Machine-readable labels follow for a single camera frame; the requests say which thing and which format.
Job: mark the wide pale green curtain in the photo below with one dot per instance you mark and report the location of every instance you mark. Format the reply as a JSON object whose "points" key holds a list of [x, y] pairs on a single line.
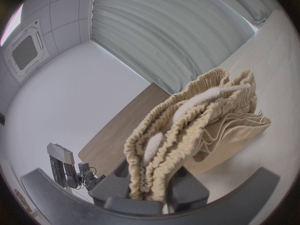
{"points": [[152, 31]]}

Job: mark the tan shorts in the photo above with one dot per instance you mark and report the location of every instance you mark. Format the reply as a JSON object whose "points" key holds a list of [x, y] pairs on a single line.
{"points": [[211, 135]]}

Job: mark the bed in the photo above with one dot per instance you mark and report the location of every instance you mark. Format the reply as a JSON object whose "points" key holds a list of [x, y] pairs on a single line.
{"points": [[269, 78]]}

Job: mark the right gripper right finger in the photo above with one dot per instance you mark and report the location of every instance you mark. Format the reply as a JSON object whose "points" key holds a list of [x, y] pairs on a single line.
{"points": [[189, 193]]}

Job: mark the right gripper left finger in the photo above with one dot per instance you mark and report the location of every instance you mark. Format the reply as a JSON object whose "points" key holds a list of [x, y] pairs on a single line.
{"points": [[112, 184]]}

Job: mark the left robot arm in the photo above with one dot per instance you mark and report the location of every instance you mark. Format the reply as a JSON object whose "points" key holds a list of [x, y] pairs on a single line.
{"points": [[59, 152]]}

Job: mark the white ceiling air conditioner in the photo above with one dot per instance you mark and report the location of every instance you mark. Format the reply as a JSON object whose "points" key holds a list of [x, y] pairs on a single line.
{"points": [[25, 53]]}

